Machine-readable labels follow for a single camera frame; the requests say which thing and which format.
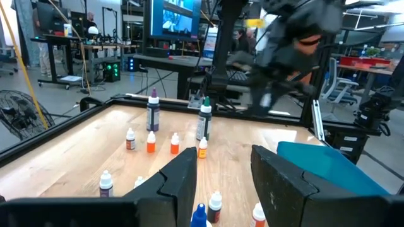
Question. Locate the large purple-capped colouring bottle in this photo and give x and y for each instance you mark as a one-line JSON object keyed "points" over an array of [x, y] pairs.
{"points": [[153, 116]]}

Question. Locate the small purple-label dropper bottle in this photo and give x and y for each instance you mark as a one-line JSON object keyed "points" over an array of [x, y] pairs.
{"points": [[106, 183]]}

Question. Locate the small dark-red dropper bottle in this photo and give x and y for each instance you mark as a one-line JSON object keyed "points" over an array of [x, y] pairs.
{"points": [[215, 201]]}

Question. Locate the person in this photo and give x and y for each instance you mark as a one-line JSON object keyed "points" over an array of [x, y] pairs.
{"points": [[308, 48], [44, 56], [243, 42], [252, 38], [91, 19]]}

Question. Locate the large blue-capped colouring bottle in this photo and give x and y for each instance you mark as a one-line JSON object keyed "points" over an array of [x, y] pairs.
{"points": [[199, 217]]}

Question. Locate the large green-capped colouring bottle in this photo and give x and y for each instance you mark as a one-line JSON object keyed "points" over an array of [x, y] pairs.
{"points": [[204, 124]]}

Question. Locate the green potted plant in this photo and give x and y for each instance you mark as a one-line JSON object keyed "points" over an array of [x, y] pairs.
{"points": [[373, 51]]}

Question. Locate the small yellow-label dropper bottle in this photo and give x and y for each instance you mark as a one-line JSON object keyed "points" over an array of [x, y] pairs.
{"points": [[202, 153]]}

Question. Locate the white office chair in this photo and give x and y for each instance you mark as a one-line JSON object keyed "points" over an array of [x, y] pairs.
{"points": [[337, 86]]}

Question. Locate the white printed cup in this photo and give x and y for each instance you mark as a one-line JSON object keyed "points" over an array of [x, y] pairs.
{"points": [[67, 30]]}

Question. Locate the black box with white labels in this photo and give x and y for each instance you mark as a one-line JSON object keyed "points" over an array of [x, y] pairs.
{"points": [[334, 142]]}

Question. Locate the yellow tag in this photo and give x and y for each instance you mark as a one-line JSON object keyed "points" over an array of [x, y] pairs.
{"points": [[255, 23]]}

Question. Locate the silver aluminium extrusion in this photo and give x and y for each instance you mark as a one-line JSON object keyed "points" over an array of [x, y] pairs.
{"points": [[318, 121]]}

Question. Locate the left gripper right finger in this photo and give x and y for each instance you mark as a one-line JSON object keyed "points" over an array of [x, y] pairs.
{"points": [[284, 189]]}

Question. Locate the wooden workbench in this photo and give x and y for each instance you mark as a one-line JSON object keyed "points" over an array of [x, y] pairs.
{"points": [[104, 46]]}

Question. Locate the large display screen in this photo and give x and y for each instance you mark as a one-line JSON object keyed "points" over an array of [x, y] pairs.
{"points": [[175, 19]]}

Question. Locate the teal plastic bin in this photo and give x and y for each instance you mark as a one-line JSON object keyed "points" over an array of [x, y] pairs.
{"points": [[331, 167]]}

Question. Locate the white dome lamp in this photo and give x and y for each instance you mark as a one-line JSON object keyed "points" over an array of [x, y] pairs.
{"points": [[93, 30]]}

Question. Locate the computer tower with green lights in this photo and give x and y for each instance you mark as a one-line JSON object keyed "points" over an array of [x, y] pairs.
{"points": [[111, 72]]}

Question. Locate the black wheeled standing desk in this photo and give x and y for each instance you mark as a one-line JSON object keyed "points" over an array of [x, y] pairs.
{"points": [[57, 38]]}

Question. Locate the small blue-label dropper bottle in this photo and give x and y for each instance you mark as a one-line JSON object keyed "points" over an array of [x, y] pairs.
{"points": [[138, 182]]}

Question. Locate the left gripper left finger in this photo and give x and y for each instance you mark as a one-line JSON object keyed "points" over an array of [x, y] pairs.
{"points": [[170, 189]]}

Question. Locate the black floor fan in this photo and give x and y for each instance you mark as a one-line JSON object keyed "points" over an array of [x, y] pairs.
{"points": [[19, 113]]}

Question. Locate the black robot equipment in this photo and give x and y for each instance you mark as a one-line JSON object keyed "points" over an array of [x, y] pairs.
{"points": [[375, 108]]}

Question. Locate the black table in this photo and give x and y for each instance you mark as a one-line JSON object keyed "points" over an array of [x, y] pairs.
{"points": [[176, 61]]}

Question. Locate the small orange dropper bottle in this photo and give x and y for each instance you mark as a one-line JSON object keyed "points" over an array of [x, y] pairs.
{"points": [[258, 214], [151, 146], [175, 147]]}

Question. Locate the black box with blue lights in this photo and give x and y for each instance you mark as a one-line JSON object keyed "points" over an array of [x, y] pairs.
{"points": [[132, 64]]}

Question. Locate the long red plastic bin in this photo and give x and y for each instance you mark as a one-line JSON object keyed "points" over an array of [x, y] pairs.
{"points": [[363, 60]]}

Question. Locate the wooden table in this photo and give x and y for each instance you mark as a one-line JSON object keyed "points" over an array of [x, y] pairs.
{"points": [[372, 70]]}

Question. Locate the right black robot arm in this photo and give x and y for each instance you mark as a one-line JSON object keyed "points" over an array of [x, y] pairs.
{"points": [[225, 47]]}

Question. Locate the black computer monitor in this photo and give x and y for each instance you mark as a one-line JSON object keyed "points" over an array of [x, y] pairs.
{"points": [[47, 17]]}

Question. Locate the small brown-label dropper bottle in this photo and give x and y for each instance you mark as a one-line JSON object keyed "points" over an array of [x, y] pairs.
{"points": [[130, 143]]}

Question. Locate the black aluminium table frame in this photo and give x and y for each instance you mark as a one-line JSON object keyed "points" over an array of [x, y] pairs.
{"points": [[47, 137]]}

